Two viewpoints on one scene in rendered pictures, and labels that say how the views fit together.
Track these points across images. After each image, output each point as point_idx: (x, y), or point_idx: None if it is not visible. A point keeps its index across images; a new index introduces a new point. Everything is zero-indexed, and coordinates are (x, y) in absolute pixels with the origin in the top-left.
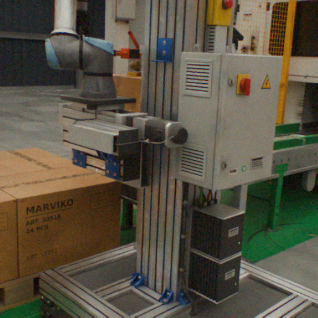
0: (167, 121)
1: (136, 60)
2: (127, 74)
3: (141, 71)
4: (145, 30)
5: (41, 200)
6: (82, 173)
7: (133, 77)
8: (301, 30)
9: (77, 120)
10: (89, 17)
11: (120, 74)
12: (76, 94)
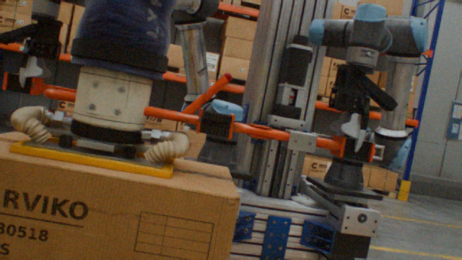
0: (305, 177)
1: (183, 134)
2: (172, 178)
3: (145, 159)
4: (314, 108)
5: None
6: None
7: (227, 170)
8: None
9: (366, 205)
10: (336, 74)
11: (176, 185)
12: (364, 192)
